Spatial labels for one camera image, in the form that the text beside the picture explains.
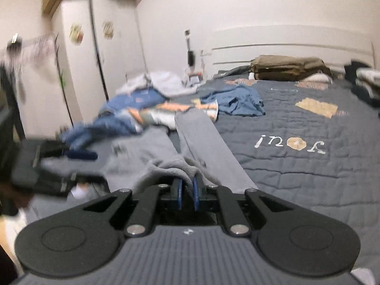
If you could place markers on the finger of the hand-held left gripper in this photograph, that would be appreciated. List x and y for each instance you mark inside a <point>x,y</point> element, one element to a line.
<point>80,155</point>
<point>83,182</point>

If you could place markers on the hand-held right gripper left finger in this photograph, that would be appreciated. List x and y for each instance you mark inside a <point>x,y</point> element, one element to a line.
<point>178,194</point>

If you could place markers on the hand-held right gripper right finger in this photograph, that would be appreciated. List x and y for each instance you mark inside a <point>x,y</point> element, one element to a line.
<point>196,194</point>

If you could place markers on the grey pants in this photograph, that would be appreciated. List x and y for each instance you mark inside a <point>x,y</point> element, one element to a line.
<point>196,136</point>

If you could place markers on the olive folded clothes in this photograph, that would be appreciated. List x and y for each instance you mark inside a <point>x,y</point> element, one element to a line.
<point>291,66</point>

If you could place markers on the stack of folded dark clothes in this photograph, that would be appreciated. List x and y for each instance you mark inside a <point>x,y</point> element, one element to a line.
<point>368,92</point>

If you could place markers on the blue printed quilt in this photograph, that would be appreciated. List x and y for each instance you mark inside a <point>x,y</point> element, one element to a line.
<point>118,115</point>

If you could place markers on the colourful printed blanket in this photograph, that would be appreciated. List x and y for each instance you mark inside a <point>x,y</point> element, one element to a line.
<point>161,115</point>

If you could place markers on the white wardrobe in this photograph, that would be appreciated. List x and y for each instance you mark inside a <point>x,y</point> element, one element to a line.
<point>86,65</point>

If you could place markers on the blue shirt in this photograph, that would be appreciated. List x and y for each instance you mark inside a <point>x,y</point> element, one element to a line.
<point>237,99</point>

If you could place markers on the dark grey printed quilt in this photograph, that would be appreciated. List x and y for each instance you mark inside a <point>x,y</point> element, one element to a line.
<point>297,169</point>

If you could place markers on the white hoodie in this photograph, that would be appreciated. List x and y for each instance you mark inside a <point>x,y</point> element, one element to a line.
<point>160,81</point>

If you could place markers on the orange white bedside item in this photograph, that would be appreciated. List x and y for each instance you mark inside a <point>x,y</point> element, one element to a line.
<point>196,78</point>

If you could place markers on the pale patterned cloth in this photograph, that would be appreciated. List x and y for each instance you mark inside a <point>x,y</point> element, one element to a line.
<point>41,46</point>

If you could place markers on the cartoon wardrobe sticker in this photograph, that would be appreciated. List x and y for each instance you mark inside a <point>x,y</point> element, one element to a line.
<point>108,29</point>
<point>76,34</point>

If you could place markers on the dark grey pillow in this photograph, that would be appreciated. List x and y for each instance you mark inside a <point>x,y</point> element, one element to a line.
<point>234,71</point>

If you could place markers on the black handset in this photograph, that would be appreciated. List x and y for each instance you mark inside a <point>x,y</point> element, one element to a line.
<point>191,58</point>

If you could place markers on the white pillow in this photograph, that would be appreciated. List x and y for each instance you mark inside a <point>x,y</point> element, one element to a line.
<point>319,78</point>

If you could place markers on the white headboard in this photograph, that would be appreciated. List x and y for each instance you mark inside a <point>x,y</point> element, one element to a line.
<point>297,38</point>

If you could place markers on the black crumpled garment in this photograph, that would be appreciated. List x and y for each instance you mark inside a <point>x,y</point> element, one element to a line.
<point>356,69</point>

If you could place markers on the white folded garment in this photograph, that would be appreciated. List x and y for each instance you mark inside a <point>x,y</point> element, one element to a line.
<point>369,72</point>

